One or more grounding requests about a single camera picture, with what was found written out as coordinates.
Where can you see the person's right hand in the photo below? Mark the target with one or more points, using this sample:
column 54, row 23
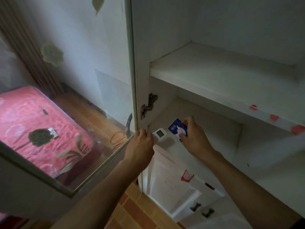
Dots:
column 196, row 139

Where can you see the person's left hand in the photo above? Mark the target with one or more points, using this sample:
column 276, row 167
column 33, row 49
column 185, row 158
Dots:
column 139, row 150

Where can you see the person's left fingers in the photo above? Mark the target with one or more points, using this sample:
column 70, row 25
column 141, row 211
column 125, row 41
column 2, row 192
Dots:
column 142, row 133

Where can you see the person's right thumb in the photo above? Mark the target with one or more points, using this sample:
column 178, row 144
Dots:
column 183, row 136

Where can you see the blue and white packet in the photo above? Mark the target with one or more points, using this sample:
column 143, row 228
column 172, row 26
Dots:
column 175, row 128

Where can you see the white remote control with display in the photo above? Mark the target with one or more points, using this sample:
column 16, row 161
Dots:
column 160, row 134

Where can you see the person's right forearm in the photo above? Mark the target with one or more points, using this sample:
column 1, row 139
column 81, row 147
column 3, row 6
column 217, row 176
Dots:
column 243, row 193

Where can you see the person's left forearm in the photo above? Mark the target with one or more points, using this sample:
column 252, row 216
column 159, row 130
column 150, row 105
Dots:
column 102, row 200

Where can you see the metal door hinge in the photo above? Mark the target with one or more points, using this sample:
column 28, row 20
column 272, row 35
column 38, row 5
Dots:
column 149, row 106

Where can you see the red and white sticker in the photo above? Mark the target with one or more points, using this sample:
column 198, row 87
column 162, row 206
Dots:
column 187, row 176

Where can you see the white lower cabinet door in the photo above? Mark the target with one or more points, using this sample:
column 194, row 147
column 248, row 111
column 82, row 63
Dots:
column 166, row 188
column 226, row 221

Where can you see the small dark red label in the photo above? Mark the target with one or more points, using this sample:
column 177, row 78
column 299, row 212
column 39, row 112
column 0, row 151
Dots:
column 209, row 186

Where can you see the glass cabinet door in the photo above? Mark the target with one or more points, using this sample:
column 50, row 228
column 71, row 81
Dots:
column 130, row 69

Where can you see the round red sticker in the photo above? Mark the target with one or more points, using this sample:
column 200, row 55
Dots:
column 274, row 118
column 253, row 107
column 297, row 129

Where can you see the small white card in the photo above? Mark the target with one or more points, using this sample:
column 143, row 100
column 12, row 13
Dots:
column 53, row 132

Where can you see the white cabinet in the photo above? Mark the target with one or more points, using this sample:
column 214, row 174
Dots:
column 214, row 21

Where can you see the bed with pink floral cover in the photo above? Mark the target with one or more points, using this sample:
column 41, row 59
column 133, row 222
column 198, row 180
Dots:
column 23, row 112

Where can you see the brown striped curtain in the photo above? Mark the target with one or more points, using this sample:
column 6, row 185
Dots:
column 31, row 54

